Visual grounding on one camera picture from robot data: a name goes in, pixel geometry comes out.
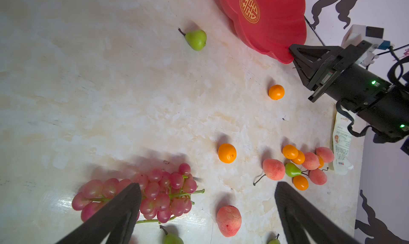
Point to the orange fake kumquat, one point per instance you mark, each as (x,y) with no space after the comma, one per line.
(276,92)
(227,153)
(290,152)
(300,183)
(321,162)
(300,159)

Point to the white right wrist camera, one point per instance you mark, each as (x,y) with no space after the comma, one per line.
(372,35)

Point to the pink fake peach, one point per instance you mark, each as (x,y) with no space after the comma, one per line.
(273,169)
(229,220)
(326,154)
(318,177)
(311,162)

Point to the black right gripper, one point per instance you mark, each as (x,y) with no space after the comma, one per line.
(334,71)

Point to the red flower fruit bowl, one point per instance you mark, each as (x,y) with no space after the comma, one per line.
(269,27)

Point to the purple fake grape bunch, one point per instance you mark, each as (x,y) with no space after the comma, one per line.
(165,195)

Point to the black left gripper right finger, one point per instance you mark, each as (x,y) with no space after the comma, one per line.
(301,221)

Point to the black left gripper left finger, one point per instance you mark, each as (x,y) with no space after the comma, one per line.
(114,222)

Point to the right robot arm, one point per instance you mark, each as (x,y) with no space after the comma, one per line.
(389,116)

